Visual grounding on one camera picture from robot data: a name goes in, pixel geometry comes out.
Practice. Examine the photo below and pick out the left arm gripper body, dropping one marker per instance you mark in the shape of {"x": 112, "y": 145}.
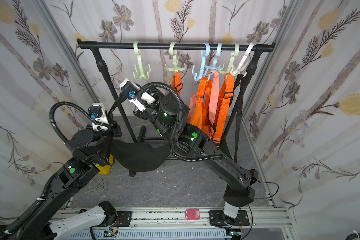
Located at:
{"x": 114, "y": 130}

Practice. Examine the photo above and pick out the red-orange sling bag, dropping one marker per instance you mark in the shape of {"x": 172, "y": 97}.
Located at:
{"x": 177, "y": 84}

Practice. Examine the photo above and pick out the bright orange sling bag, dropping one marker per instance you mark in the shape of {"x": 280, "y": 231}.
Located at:
{"x": 199, "y": 107}

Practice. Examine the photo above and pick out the pink sling bag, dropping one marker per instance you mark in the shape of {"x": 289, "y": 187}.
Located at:
{"x": 211, "y": 96}

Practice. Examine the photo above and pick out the dark orange backpack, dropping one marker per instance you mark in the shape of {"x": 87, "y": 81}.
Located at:
{"x": 225, "y": 96}

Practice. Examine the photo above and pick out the black sling bag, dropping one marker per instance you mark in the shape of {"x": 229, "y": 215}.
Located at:
{"x": 237, "y": 113}

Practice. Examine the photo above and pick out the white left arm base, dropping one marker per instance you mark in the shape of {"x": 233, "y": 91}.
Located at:
{"x": 103, "y": 214}

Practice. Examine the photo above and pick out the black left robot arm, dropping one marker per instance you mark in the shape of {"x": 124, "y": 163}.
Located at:
{"x": 89, "y": 148}

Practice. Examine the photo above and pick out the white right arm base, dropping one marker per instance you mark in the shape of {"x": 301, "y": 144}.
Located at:
{"x": 230, "y": 211}

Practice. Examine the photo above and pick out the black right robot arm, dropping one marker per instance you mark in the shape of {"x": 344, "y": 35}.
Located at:
{"x": 190, "y": 144}

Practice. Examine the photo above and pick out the green hook far left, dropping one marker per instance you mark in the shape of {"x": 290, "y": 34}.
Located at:
{"x": 139, "y": 72}

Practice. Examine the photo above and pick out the green hook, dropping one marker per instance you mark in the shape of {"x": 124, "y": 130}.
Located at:
{"x": 173, "y": 53}
{"x": 139, "y": 72}
{"x": 234, "y": 54}

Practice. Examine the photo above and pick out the blue hook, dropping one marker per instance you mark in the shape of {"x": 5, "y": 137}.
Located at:
{"x": 214, "y": 66}
{"x": 203, "y": 70}

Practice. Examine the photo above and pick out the yellow lidded box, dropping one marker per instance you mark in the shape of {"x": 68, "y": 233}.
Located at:
{"x": 106, "y": 169}

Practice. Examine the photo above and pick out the black clothes rack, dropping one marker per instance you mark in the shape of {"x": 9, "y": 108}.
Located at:
{"x": 95, "y": 47}

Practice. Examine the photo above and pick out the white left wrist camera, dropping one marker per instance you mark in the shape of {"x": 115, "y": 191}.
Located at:
{"x": 97, "y": 113}

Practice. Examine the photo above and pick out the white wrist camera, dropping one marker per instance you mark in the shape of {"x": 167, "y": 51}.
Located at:
{"x": 130, "y": 91}
{"x": 97, "y": 113}

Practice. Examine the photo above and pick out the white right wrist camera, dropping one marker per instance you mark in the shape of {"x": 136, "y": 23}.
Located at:
{"x": 130, "y": 91}

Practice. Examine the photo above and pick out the pink tag on rail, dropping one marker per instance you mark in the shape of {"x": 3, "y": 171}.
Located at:
{"x": 192, "y": 214}

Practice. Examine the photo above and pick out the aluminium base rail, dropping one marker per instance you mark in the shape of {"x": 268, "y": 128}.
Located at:
{"x": 252, "y": 223}

